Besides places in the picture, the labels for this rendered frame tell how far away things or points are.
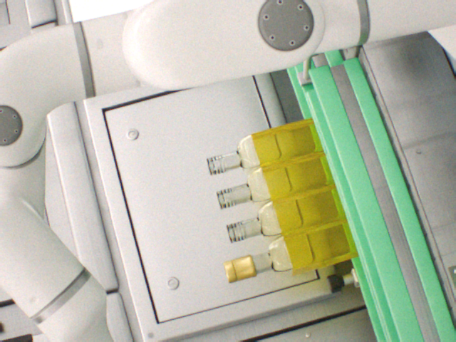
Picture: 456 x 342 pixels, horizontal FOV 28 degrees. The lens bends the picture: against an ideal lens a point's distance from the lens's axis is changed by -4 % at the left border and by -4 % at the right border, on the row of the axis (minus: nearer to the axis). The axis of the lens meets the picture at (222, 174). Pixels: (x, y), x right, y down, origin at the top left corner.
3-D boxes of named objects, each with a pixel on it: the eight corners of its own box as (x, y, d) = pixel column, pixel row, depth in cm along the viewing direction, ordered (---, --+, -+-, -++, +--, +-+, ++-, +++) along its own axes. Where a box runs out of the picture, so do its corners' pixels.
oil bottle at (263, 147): (357, 117, 157) (233, 150, 156) (360, 102, 152) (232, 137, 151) (368, 147, 155) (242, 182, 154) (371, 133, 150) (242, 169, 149)
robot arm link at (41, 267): (142, 221, 98) (132, 213, 112) (8, 67, 95) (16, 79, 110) (27, 324, 96) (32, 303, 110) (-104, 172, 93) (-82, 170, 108)
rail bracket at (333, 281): (397, 259, 156) (323, 282, 155) (404, 247, 150) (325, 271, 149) (405, 281, 155) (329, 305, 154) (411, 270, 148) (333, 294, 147)
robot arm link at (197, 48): (78, 17, 104) (84, 13, 88) (282, -23, 108) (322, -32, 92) (93, 99, 106) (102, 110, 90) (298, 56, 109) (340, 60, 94)
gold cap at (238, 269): (254, 263, 143) (226, 271, 143) (258, 281, 145) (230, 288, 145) (249, 249, 146) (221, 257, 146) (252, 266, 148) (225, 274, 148)
